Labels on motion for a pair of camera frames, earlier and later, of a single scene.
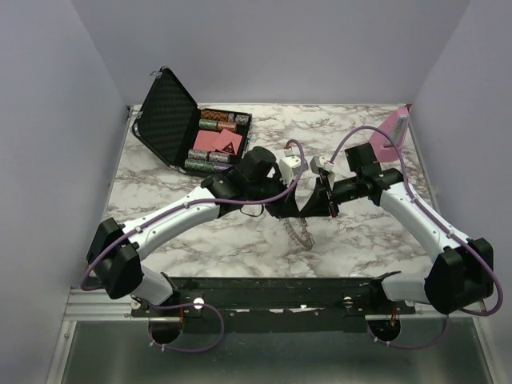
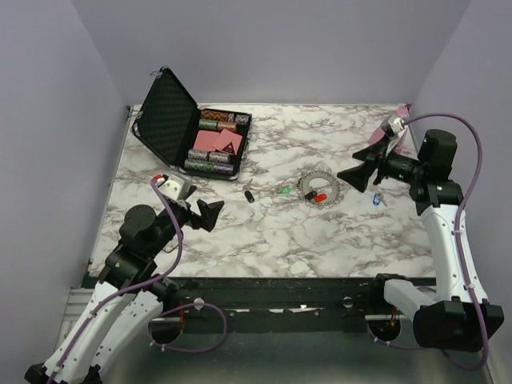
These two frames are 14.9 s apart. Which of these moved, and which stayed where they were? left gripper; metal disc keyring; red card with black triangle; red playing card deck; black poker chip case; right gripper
Moved: left gripper; right gripper; metal disc keyring
Stayed: red playing card deck; red card with black triangle; black poker chip case
